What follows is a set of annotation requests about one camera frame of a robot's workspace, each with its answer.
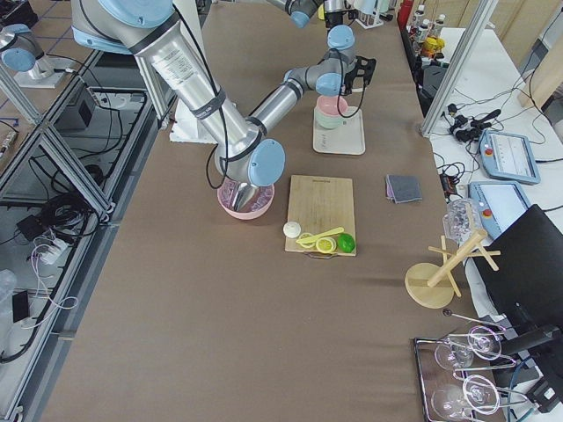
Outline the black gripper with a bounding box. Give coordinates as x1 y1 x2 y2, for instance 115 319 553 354
340 70 356 96

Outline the small pink bowl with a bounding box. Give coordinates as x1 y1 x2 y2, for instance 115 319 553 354
316 95 348 116

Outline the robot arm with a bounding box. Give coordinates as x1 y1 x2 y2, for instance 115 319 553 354
267 0 359 30
71 1 357 186

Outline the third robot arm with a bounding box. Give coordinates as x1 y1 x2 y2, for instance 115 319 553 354
1 24 62 89

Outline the large pink ice bowl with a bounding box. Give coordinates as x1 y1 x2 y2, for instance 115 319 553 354
217 178 274 220

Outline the cream rabbit tray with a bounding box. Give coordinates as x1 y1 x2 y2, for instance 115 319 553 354
312 106 366 156

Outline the purple cloth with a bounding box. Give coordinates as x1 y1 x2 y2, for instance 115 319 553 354
386 181 396 202

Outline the grey folded cloth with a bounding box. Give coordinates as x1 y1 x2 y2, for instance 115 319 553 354
385 175 422 204

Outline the wooden cutting board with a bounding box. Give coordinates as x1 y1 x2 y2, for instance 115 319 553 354
287 175 357 239

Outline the metal ice scoop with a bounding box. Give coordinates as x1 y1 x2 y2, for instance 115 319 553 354
230 183 260 213

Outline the yellow plastic knife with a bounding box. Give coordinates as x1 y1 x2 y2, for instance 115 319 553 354
302 227 344 243

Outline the white toy bun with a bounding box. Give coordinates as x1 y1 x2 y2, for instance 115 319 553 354
282 221 302 239

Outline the lemon slice under knife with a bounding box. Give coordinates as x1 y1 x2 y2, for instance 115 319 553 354
297 232 316 249

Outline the green toy lime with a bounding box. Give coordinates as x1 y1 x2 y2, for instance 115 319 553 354
337 233 356 253

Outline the upper lemon slice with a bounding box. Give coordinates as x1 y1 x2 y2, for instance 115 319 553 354
315 236 338 254

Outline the blue teach pendant far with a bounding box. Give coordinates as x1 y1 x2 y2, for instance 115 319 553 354
479 129 541 185

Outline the blue teach pendant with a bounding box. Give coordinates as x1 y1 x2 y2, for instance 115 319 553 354
469 180 531 239
479 129 541 185

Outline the clear glass cup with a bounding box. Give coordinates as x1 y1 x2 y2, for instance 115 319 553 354
442 199 482 244

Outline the blue teach pendant near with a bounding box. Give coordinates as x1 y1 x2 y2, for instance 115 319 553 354
469 180 531 239

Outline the wooden cup rack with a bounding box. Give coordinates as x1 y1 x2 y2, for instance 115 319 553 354
405 227 501 309

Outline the black monitor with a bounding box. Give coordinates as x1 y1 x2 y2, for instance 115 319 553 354
474 205 562 328

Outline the wine glass upper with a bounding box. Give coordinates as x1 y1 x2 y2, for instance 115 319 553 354
435 325 501 370

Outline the wine glass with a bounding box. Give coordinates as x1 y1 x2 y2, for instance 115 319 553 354
435 325 501 370
431 375 500 421

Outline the wine glass lower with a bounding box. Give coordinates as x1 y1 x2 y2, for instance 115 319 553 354
431 375 500 421

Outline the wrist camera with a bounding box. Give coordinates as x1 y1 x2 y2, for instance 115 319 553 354
355 55 377 87

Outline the metal board handle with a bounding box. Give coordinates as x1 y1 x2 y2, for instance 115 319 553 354
304 252 339 259

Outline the wire glass rack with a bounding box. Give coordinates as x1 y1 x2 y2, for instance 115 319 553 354
413 308 539 421

